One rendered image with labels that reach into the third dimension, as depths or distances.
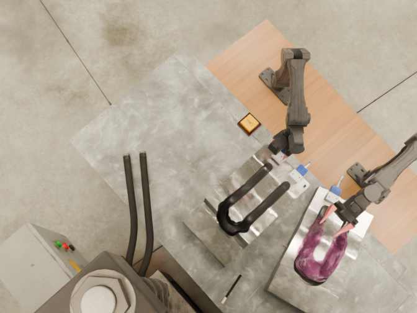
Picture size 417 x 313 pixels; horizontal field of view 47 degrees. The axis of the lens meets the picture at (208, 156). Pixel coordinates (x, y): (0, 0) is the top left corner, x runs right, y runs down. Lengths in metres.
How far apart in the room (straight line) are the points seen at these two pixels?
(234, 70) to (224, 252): 0.85
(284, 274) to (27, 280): 1.00
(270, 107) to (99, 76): 1.36
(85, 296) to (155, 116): 1.47
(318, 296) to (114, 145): 1.08
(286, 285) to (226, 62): 1.05
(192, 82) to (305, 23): 1.35
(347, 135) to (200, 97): 0.70
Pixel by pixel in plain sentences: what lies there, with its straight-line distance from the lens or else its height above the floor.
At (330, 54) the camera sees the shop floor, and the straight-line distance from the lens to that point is 3.35.
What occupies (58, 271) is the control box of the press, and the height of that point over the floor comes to 1.47.
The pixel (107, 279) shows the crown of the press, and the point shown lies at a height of 2.04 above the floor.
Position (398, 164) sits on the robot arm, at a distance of 1.84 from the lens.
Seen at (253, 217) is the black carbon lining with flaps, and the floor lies 0.91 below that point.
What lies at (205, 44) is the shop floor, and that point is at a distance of 3.26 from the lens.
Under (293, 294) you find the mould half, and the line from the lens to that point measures 2.01.
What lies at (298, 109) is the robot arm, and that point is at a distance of 1.82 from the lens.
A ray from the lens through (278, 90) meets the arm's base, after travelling 2.26.
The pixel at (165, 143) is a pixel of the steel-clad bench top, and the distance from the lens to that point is 2.17.
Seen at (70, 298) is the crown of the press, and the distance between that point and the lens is 0.90.
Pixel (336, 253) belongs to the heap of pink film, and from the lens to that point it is 2.05.
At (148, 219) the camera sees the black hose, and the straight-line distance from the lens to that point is 2.00.
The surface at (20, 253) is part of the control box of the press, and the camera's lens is 1.50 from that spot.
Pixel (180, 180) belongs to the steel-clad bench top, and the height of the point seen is 0.80.
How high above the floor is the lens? 2.88
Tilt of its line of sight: 75 degrees down
